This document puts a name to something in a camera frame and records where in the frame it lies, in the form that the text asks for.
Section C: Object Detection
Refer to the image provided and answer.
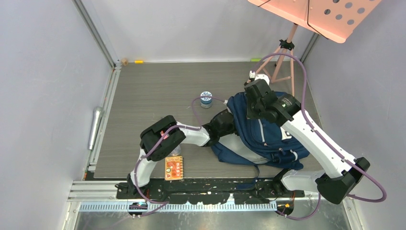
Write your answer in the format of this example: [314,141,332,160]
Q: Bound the orange spiral notepad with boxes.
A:
[164,156,184,181]

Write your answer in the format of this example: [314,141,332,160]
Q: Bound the pink highlighter marker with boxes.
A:
[160,131,169,139]

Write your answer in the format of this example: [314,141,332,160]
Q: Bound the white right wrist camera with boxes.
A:
[247,71,270,85]

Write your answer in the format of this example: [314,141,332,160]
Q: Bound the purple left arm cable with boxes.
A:
[133,96,227,218]

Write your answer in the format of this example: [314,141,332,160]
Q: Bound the silver metal cylinder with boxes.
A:
[88,106,103,150]

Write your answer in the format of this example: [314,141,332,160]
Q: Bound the navy blue backpack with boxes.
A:
[211,92,310,170]

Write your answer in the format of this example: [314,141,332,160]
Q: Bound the small wooden block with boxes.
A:
[121,58,128,66]

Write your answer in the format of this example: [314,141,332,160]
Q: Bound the pink music stand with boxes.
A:
[249,0,379,93]

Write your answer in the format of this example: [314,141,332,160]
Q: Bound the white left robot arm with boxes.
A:
[127,109,237,198]

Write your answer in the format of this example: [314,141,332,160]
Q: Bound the blue white round jar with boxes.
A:
[200,91,213,109]

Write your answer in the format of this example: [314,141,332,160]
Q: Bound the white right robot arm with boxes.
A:
[244,79,370,204]

